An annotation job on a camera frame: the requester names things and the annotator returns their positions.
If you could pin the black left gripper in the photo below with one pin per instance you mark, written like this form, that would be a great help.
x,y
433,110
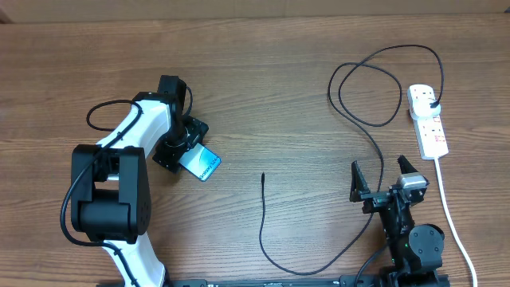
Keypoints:
x,y
195,128

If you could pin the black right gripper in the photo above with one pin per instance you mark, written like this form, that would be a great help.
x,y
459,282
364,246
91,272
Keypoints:
x,y
374,200

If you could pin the blue Samsung Galaxy smartphone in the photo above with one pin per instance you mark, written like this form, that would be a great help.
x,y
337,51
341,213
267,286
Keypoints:
x,y
200,161

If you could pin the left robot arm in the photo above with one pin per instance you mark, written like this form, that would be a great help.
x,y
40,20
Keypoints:
x,y
108,204

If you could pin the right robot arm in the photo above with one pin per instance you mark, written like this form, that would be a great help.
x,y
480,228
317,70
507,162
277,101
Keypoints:
x,y
415,249

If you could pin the white charger plug adapter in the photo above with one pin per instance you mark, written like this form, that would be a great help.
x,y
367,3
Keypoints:
x,y
422,107

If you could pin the white power strip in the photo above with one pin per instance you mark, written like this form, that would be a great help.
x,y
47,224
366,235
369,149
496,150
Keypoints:
x,y
430,133

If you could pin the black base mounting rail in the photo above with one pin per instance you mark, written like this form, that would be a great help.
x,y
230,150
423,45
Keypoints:
x,y
275,283

